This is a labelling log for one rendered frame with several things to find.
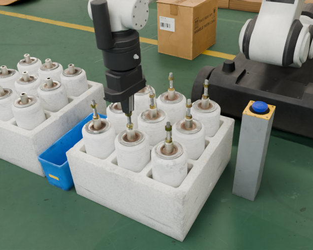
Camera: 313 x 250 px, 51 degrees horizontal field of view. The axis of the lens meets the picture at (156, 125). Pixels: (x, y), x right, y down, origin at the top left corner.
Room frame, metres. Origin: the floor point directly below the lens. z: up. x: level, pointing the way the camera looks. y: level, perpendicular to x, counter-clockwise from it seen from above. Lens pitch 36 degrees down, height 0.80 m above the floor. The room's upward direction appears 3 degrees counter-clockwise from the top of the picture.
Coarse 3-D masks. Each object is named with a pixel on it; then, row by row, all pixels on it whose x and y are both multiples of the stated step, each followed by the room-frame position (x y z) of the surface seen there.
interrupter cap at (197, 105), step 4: (200, 100) 0.88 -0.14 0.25; (196, 104) 0.86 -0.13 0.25; (200, 104) 0.86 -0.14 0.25; (212, 104) 0.86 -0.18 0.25; (216, 104) 0.85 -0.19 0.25; (196, 108) 0.84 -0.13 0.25; (200, 108) 0.84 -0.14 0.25; (204, 108) 0.84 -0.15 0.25; (208, 108) 0.84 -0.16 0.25; (212, 108) 0.83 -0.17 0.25; (216, 108) 0.83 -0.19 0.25; (200, 112) 0.82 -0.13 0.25; (204, 112) 0.82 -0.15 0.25; (208, 112) 0.81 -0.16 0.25
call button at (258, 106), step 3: (255, 102) 0.74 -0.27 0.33; (258, 102) 0.74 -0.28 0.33; (261, 102) 0.73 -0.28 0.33; (264, 102) 0.73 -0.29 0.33; (252, 105) 0.73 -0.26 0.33; (255, 105) 0.72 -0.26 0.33; (258, 105) 0.72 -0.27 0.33; (261, 105) 0.72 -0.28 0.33; (264, 105) 0.72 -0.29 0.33; (267, 105) 0.72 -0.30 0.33; (255, 108) 0.71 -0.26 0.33; (258, 108) 0.71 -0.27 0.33; (261, 108) 0.71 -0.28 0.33; (264, 108) 0.71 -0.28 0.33; (267, 108) 0.72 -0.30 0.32; (255, 111) 0.72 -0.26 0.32; (258, 111) 0.71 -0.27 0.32; (261, 111) 0.71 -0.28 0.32; (264, 111) 0.71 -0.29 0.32
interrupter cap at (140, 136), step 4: (124, 132) 0.74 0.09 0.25; (136, 132) 0.73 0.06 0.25; (140, 132) 0.73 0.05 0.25; (120, 136) 0.72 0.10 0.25; (124, 136) 0.72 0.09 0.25; (136, 136) 0.72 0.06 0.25; (140, 136) 0.71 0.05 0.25; (144, 136) 0.71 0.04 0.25; (120, 140) 0.70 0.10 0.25; (124, 140) 0.70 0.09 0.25; (128, 140) 0.70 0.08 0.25; (132, 140) 0.70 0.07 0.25; (136, 140) 0.70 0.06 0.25; (140, 140) 0.70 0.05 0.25; (124, 144) 0.68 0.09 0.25; (128, 144) 0.68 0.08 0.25; (132, 144) 0.68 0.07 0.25; (136, 144) 0.68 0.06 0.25
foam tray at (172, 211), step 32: (224, 128) 0.83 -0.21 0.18; (96, 160) 0.71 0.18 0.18; (192, 160) 0.69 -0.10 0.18; (224, 160) 0.81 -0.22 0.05; (96, 192) 0.70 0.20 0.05; (128, 192) 0.64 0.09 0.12; (160, 192) 0.58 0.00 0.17; (192, 192) 0.60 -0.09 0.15; (160, 224) 0.58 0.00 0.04; (192, 224) 0.60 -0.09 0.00
